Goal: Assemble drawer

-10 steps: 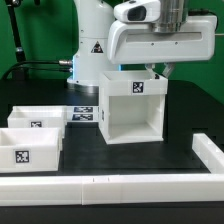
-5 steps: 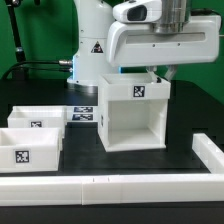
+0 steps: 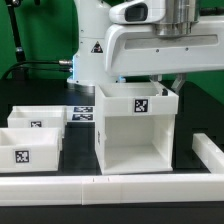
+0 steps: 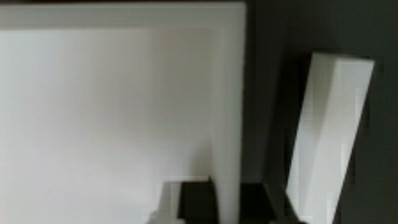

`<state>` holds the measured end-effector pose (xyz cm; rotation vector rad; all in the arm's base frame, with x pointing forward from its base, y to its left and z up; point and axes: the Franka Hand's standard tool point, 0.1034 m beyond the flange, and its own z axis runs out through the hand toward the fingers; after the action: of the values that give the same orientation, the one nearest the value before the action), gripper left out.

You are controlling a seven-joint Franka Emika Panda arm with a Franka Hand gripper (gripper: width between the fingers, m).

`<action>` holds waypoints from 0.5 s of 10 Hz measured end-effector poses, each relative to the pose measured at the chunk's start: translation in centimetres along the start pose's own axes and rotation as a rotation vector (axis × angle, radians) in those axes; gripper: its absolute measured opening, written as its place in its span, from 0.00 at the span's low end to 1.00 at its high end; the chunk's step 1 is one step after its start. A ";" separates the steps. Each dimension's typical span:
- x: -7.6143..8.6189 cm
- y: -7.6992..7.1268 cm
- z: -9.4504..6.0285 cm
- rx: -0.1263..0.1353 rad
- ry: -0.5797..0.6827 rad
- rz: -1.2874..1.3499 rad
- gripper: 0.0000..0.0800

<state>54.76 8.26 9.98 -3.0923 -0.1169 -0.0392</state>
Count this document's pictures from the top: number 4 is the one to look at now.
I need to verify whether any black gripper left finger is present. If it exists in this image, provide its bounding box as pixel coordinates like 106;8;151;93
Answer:
147;178;220;224

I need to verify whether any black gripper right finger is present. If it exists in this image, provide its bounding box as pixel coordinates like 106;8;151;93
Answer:
239;183;296;224

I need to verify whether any white drawer box front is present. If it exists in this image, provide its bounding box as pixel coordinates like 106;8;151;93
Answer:
0;3;247;224

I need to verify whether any white drawer frame cabinet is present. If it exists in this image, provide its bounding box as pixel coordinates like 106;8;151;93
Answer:
286;53;374;224

